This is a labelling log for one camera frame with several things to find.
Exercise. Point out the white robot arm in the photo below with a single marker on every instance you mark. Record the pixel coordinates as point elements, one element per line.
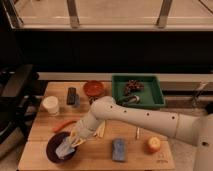
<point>197,131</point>

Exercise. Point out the green plastic tray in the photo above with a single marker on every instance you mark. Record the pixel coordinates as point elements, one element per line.
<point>150,96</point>

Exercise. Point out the brown pine cone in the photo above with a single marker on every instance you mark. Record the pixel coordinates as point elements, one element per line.
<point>132,86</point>

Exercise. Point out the black chair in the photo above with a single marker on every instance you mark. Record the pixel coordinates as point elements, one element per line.
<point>14,101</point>

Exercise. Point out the orange fruit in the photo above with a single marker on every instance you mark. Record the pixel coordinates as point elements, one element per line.
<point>153,144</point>

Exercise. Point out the white cup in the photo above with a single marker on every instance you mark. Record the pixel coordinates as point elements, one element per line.
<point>51,104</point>

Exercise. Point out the metal fork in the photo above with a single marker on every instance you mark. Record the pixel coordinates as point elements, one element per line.
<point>137,136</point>

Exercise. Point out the orange carrot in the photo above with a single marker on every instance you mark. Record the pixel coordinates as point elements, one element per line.
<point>62,125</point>

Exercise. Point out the small metal cup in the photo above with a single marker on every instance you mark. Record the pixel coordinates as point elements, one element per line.
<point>92,99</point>

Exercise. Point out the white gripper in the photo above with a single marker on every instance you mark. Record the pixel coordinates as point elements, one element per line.
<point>82,130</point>

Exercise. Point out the light blue towel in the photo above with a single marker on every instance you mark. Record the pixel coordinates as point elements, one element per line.
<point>64,149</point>

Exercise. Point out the red bowl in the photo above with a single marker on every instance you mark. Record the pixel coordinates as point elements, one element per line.
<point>93,88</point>

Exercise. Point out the blue sponge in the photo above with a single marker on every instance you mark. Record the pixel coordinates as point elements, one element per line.
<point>118,150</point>

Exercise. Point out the purple bowl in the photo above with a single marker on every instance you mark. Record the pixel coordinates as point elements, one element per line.
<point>52,145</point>

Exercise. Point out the black rectangular block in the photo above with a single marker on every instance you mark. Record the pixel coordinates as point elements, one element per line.
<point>71,96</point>

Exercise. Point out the peeled banana pieces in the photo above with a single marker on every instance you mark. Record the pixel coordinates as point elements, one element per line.
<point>101,130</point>

